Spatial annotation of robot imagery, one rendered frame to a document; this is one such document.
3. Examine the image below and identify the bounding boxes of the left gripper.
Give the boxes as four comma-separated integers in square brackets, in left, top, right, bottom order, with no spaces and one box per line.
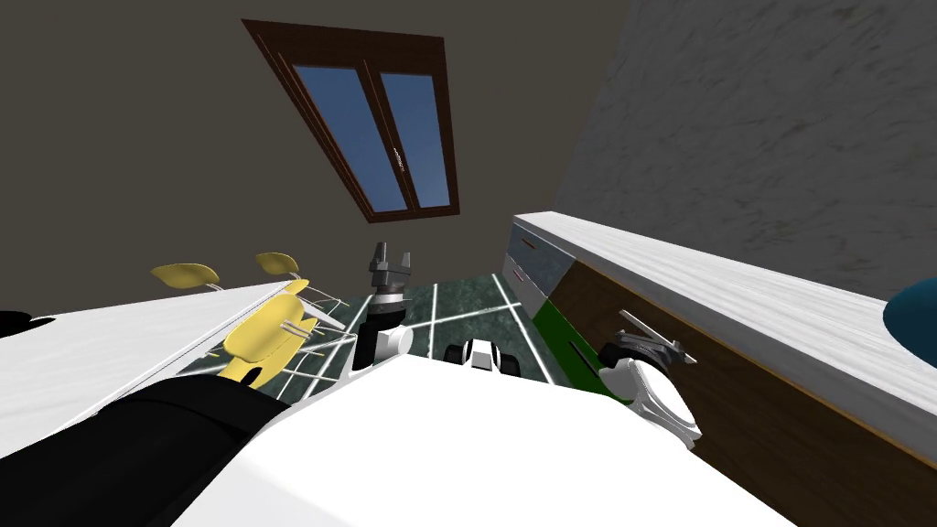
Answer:
[368,241,414,296]

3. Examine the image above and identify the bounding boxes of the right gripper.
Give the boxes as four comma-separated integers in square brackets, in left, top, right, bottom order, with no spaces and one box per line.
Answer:
[599,328,685,370]

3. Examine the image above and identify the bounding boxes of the green cupboard door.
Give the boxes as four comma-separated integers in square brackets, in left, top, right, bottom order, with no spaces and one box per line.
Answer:
[530,298,632,405]

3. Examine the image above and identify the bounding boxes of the yellow chair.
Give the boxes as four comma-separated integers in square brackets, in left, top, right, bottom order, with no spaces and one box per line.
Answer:
[254,252,301,279]
[217,277,349,389]
[150,263,222,293]

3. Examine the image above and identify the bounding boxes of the grey drawer front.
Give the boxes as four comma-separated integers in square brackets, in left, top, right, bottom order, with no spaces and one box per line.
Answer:
[502,254,549,310]
[508,222,577,296]

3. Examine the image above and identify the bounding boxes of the brown framed window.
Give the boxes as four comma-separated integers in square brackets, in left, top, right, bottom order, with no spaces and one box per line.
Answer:
[241,18,462,224]

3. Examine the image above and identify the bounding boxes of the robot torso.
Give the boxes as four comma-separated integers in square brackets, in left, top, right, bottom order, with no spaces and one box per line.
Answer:
[170,338,801,527]

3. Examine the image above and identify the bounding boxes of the teal round bowl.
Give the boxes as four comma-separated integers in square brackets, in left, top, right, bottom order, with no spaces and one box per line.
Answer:
[881,277,937,361]

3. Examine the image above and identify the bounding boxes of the white table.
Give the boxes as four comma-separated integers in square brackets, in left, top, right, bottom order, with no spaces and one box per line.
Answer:
[0,279,296,459]

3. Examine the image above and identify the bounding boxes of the silver bar handle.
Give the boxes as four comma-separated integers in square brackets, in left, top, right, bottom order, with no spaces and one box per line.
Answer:
[618,308,699,366]

